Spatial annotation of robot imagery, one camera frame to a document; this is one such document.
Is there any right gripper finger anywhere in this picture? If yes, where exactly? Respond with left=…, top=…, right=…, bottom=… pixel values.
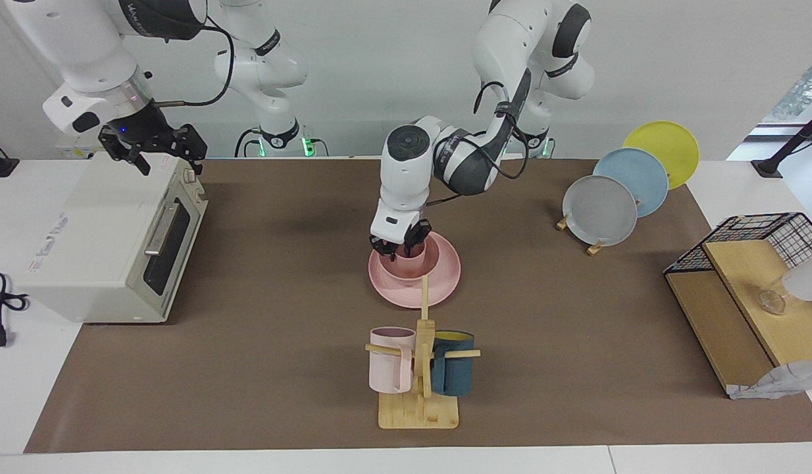
left=99, top=125, right=151, bottom=176
left=173, top=123, right=207, bottom=176

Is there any dark teal mug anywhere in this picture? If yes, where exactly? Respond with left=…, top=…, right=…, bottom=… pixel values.
left=431, top=330, right=476, bottom=397

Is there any pale pink mug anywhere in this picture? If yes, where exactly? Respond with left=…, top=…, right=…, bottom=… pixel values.
left=368, top=327, right=417, bottom=394

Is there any clear glass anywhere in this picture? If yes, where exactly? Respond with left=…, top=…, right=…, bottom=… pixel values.
left=756, top=276, right=790, bottom=315

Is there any light blue plate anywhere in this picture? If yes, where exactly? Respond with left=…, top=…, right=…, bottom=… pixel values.
left=592, top=147, right=670, bottom=218

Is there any white plastic box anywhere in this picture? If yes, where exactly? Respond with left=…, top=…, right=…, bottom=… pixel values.
left=56, top=135, right=105, bottom=160

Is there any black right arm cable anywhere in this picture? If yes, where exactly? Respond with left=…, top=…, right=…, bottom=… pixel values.
left=151, top=16, right=237, bottom=107

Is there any black base cable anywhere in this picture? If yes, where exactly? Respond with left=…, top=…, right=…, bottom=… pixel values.
left=234, top=128, right=265, bottom=159

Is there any black angled stand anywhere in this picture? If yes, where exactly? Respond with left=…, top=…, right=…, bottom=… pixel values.
left=751, top=105, right=812, bottom=178

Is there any white toaster oven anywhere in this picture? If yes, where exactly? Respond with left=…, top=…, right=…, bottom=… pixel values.
left=14, top=151, right=209, bottom=325

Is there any white patterned paper bag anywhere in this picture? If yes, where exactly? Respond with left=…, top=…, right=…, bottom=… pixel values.
left=728, top=357, right=812, bottom=400

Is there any wooden mug tree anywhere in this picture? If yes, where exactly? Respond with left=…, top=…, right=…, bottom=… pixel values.
left=365, top=275, right=481, bottom=430

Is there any light pink bowl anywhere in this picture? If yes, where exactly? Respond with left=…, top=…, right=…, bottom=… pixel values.
left=380, top=235, right=442, bottom=280

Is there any wire and wood shelf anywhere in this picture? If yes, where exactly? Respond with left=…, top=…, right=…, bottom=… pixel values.
left=663, top=212, right=812, bottom=396

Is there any yellow plate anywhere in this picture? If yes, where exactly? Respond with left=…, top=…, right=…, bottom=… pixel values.
left=623, top=120, right=700, bottom=190

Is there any gray plate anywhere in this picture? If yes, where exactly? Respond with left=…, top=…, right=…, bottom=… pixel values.
left=563, top=175, right=638, bottom=247

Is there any frosted white container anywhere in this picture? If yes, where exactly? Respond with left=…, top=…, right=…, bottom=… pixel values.
left=781, top=252, right=812, bottom=302

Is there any light pink plate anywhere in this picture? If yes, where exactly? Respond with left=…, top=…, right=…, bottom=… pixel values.
left=368, top=230, right=461, bottom=309

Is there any wooden plate rack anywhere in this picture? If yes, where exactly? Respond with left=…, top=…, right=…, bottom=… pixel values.
left=556, top=212, right=605, bottom=255

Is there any brown table mat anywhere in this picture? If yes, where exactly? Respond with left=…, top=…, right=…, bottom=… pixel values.
left=24, top=158, right=812, bottom=454

